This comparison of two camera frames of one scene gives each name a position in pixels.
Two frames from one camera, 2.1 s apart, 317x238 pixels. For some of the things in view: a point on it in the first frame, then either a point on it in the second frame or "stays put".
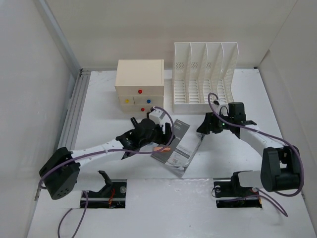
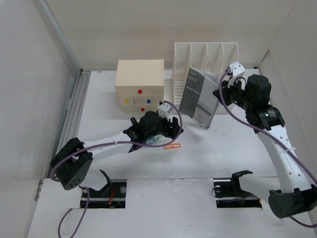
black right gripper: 209,124 -> 225,88
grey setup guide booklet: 186,141 -> 198,101
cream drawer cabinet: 139,85 stays put
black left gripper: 165,137 stays put
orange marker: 166,149 -> 174,146
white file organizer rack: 200,69 stays put
